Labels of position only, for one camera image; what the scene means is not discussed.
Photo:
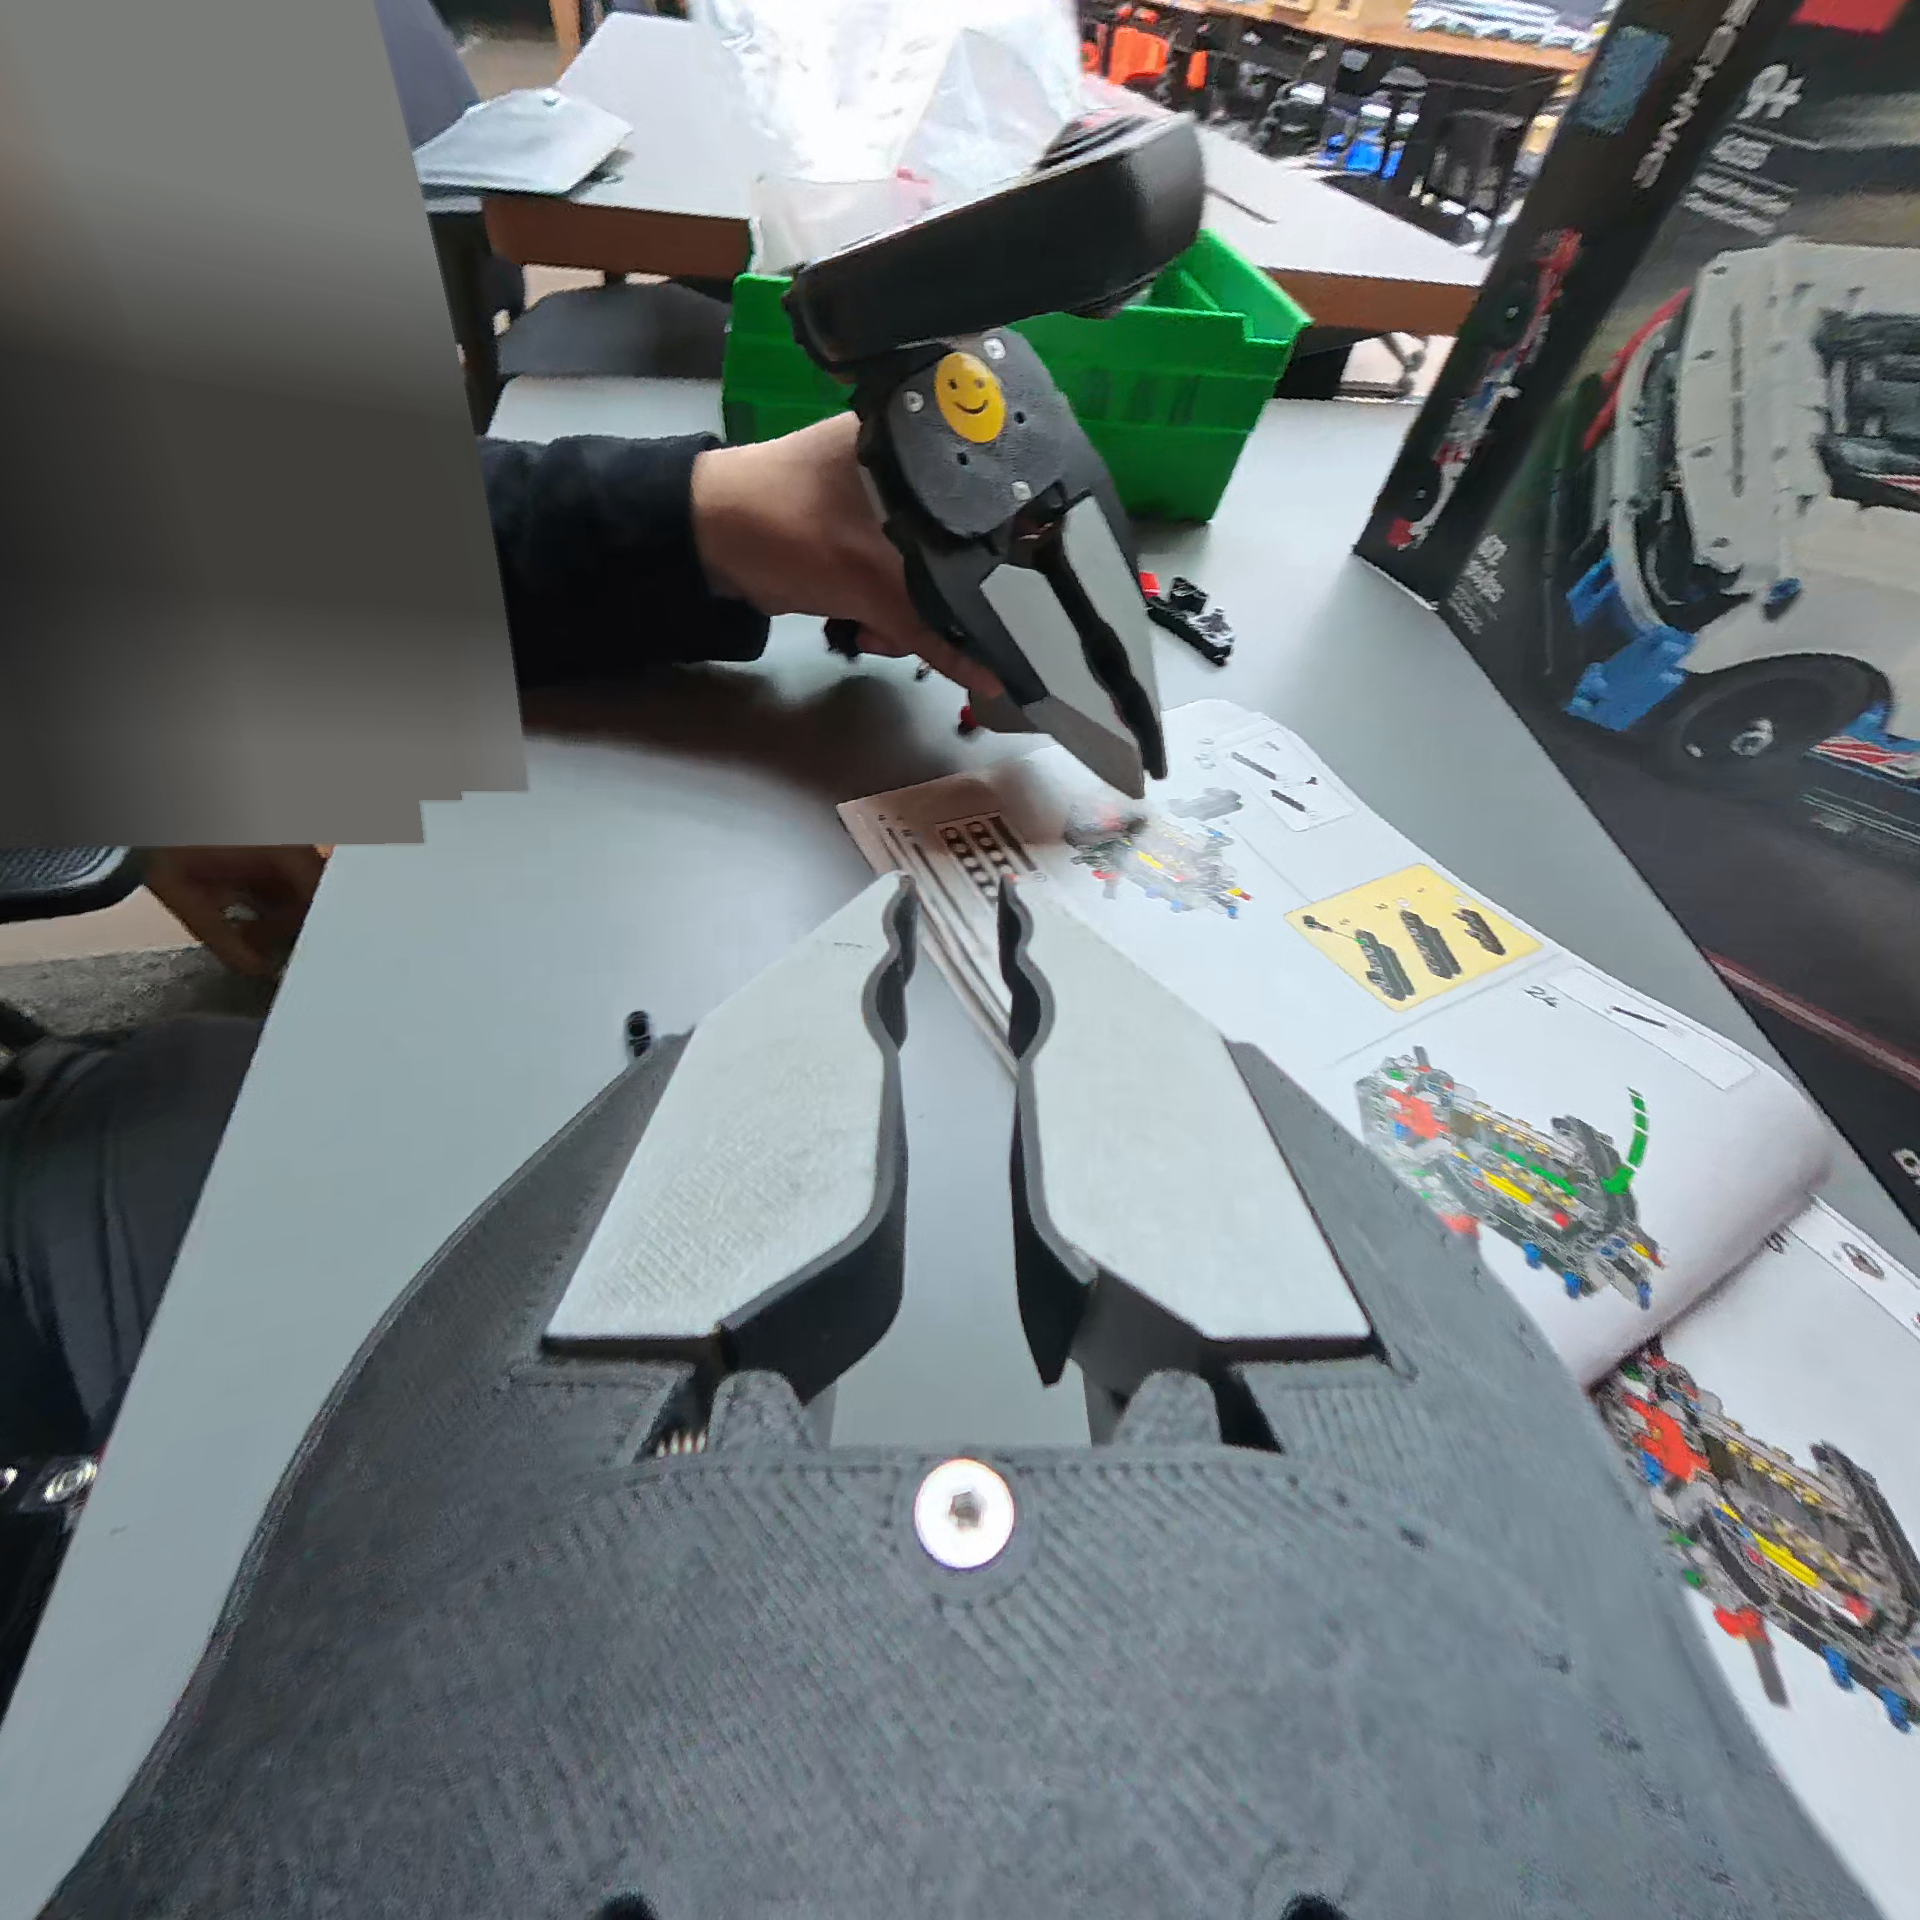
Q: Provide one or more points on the black lego gear rack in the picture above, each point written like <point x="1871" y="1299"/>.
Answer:
<point x="1195" y="618"/>

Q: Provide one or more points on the clear plastic bag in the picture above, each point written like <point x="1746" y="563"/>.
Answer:
<point x="901" y="89"/>

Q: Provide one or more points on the person's left forearm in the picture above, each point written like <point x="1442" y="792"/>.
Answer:
<point x="600" y="557"/>

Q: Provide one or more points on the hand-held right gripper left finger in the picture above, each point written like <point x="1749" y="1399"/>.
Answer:
<point x="735" y="1170"/>

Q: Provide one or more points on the green plastic bin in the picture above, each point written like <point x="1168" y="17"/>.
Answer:
<point x="1170" y="390"/>

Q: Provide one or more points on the black mesh office chair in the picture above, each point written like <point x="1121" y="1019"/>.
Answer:
<point x="66" y="883"/>

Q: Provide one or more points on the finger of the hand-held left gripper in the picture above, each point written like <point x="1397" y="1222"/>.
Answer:
<point x="1118" y="586"/>
<point x="1049" y="662"/>

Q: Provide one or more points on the lego instruction booklet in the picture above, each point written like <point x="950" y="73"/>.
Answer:
<point x="1305" y="1019"/>

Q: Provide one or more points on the person's left hand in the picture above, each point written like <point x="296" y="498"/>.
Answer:
<point x="797" y="525"/>

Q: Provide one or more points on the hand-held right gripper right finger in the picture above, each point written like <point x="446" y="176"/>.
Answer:
<point x="1170" y="1185"/>

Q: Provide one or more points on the black lego car box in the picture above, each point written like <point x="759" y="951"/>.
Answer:
<point x="1725" y="450"/>

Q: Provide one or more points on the person's leg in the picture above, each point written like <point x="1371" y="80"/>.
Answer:
<point x="119" y="1201"/>

